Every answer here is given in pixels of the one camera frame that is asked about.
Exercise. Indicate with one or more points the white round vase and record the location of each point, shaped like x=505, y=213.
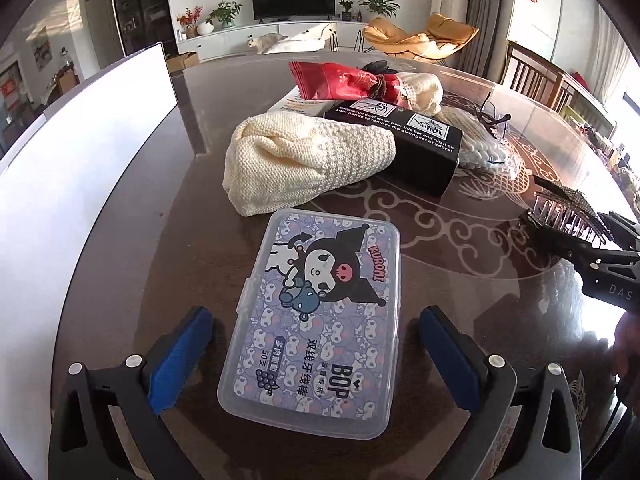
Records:
x=205, y=28

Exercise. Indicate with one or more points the orange lounge chair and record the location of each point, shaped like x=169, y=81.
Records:
x=390, y=35
x=450, y=35

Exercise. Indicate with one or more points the grey curtain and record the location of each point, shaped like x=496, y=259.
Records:
x=487, y=10

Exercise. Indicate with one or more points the small black object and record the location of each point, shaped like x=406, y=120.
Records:
x=380, y=66

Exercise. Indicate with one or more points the red door poster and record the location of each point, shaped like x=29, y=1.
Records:
x=9, y=88

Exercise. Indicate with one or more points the white dog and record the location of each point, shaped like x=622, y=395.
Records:
x=265, y=42

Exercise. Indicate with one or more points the large leafy potted plant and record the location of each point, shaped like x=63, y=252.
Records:
x=380, y=5

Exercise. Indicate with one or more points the white low cabinet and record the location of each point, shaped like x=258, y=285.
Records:
x=225, y=42

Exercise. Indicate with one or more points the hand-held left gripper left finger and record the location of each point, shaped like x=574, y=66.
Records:
x=180, y=365

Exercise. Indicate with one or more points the dark display cabinet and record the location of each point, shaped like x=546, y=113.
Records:
x=137, y=5

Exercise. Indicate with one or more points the white container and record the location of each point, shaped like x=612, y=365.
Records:
x=75, y=210

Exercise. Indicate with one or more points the red snack packet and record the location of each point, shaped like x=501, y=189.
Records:
x=340, y=80

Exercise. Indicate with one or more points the small potted plant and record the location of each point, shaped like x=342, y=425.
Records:
x=346, y=9

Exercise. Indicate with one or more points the bag of cotton swabs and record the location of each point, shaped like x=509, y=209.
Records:
x=480, y=152

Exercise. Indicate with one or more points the clear cartoon-print floss box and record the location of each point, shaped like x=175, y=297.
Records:
x=310, y=320

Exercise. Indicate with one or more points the dark hair claw clip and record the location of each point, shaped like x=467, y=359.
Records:
x=565, y=207

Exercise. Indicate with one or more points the framed wall picture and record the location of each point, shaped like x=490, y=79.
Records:
x=41, y=49

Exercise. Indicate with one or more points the red flower bouquet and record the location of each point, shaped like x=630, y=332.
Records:
x=189, y=17

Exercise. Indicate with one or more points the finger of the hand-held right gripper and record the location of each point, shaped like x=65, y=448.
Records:
x=625, y=232
x=560, y=240

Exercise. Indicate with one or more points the wooden chair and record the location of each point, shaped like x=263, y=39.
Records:
x=535, y=75

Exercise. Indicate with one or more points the black cardboard box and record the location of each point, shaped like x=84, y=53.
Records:
x=415, y=160

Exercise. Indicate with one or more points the person's right hand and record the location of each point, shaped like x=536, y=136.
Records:
x=627, y=342

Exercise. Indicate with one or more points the potted green plant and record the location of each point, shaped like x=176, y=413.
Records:
x=226, y=12

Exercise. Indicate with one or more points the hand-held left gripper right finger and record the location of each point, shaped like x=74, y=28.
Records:
x=450, y=360

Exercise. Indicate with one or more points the cream knitted cloth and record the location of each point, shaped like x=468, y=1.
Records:
x=300, y=160
x=422, y=91

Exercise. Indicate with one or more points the white floor cushion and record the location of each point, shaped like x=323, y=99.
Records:
x=300, y=45

